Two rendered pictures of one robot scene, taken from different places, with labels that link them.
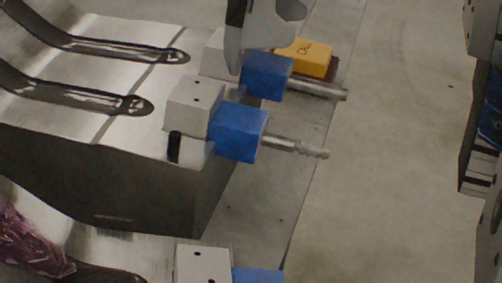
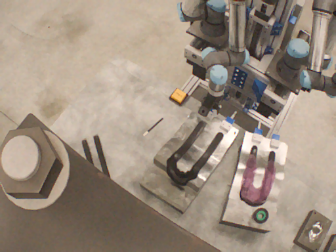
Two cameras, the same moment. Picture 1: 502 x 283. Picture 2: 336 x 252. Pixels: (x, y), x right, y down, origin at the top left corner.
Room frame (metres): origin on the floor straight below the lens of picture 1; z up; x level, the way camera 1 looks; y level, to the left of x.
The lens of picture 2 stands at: (0.60, 0.80, 2.38)
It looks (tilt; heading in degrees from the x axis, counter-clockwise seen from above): 65 degrees down; 298
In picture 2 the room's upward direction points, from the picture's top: straight up
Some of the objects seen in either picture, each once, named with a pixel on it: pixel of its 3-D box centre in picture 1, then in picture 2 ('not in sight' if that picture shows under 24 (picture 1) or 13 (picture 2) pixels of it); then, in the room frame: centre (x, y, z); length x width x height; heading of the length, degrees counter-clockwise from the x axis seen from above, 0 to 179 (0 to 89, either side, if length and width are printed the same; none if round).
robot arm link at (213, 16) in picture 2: not in sight; (214, 8); (0.95, -0.42, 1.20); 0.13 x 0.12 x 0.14; 39
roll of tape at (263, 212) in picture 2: not in sight; (260, 216); (0.31, 0.41, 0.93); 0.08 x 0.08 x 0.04
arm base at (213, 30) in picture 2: not in sight; (213, 22); (0.95, -0.43, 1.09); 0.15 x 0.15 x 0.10
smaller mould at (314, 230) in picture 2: not in sight; (313, 231); (-0.05, 0.35, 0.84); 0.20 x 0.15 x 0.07; 82
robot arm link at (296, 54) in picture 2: not in sight; (297, 52); (0.45, -0.37, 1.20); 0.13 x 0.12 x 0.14; 19
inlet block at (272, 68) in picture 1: (277, 77); (212, 109); (0.76, -0.01, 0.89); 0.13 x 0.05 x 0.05; 82
